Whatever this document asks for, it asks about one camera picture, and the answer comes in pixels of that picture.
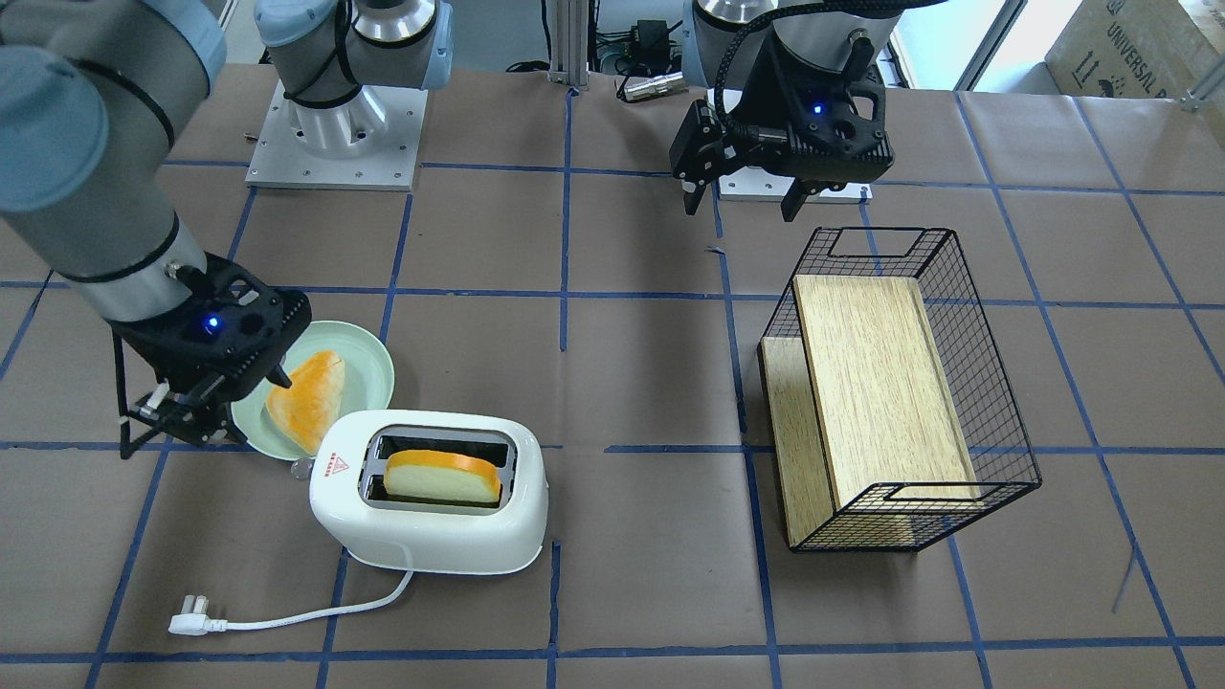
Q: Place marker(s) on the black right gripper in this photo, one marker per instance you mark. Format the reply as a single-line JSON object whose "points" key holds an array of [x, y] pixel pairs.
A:
{"points": [[182, 417]]}

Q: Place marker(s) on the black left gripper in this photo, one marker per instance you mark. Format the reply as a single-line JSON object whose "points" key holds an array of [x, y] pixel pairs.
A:
{"points": [[771, 103]]}

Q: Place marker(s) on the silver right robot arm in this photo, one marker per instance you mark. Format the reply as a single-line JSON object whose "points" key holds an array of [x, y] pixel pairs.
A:
{"points": [[97, 93]]}

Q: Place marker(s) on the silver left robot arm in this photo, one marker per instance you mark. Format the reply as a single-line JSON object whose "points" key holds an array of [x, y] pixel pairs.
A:
{"points": [[723, 38]]}

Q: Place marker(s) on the white two-slot toaster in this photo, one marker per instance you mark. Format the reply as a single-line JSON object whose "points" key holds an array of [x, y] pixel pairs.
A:
{"points": [[404, 520]]}

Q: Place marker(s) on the bread slice in toaster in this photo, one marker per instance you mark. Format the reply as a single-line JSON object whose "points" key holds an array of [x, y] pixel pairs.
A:
{"points": [[442, 476]]}

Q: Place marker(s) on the bread slice on plate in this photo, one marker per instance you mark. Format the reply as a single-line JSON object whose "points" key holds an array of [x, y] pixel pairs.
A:
{"points": [[311, 405]]}

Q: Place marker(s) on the black power adapter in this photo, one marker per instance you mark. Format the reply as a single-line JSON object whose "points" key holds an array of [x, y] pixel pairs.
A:
{"points": [[650, 40]]}

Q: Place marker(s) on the brown paper table cover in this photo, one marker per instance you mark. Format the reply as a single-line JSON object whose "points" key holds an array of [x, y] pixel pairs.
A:
{"points": [[543, 270]]}

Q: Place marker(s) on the upper wooden shelf board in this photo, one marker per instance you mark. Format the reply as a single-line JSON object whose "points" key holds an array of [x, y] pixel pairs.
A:
{"points": [[881, 393]]}

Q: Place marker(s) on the cardboard box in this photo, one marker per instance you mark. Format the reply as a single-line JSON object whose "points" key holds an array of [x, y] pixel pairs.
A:
{"points": [[1136, 49]]}

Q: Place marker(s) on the aluminium frame post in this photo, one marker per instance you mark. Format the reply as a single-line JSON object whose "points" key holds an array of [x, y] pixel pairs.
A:
{"points": [[569, 24]]}

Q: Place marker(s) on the black wire basket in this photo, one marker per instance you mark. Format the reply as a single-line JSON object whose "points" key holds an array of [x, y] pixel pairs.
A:
{"points": [[998, 443]]}

